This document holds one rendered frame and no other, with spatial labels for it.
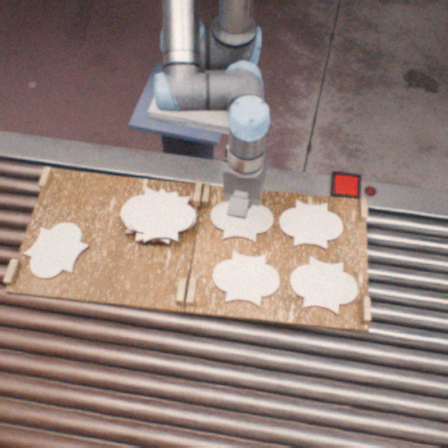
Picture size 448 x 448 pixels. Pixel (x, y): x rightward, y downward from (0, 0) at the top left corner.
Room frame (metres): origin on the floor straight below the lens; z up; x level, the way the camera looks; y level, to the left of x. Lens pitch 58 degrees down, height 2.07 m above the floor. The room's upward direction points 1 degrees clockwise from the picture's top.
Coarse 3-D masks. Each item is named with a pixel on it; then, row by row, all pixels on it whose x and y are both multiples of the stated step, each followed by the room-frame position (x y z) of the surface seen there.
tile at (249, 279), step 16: (240, 256) 0.60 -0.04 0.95; (224, 272) 0.56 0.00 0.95; (240, 272) 0.56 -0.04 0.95; (256, 272) 0.56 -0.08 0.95; (272, 272) 0.56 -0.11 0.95; (224, 288) 0.52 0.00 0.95; (240, 288) 0.52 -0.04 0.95; (256, 288) 0.52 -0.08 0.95; (272, 288) 0.52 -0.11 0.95; (256, 304) 0.48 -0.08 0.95
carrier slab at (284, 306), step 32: (352, 224) 0.71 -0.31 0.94; (224, 256) 0.61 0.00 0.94; (256, 256) 0.61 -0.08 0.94; (288, 256) 0.61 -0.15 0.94; (320, 256) 0.61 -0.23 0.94; (352, 256) 0.62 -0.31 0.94; (288, 288) 0.53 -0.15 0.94; (256, 320) 0.45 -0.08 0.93; (288, 320) 0.45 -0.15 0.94; (320, 320) 0.45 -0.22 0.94; (352, 320) 0.46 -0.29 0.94
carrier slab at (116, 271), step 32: (64, 192) 0.78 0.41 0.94; (96, 192) 0.78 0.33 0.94; (128, 192) 0.79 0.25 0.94; (192, 192) 0.79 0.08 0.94; (32, 224) 0.69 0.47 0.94; (96, 224) 0.69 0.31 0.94; (96, 256) 0.60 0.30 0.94; (128, 256) 0.60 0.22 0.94; (160, 256) 0.60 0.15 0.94; (192, 256) 0.61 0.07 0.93; (32, 288) 0.52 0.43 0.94; (64, 288) 0.52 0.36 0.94; (96, 288) 0.52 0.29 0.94; (128, 288) 0.52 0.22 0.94; (160, 288) 0.52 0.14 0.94
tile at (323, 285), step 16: (304, 272) 0.57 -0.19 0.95; (320, 272) 0.57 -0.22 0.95; (336, 272) 0.57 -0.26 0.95; (304, 288) 0.53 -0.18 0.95; (320, 288) 0.53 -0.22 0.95; (336, 288) 0.53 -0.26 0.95; (352, 288) 0.53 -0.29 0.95; (304, 304) 0.49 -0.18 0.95; (320, 304) 0.49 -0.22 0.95; (336, 304) 0.49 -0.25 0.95
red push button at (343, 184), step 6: (336, 174) 0.86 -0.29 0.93; (336, 180) 0.84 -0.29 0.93; (342, 180) 0.84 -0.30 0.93; (348, 180) 0.84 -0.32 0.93; (354, 180) 0.85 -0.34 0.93; (336, 186) 0.82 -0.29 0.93; (342, 186) 0.83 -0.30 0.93; (348, 186) 0.83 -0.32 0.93; (354, 186) 0.83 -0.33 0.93; (336, 192) 0.81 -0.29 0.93; (342, 192) 0.81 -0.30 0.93; (348, 192) 0.81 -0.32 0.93; (354, 192) 0.81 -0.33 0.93
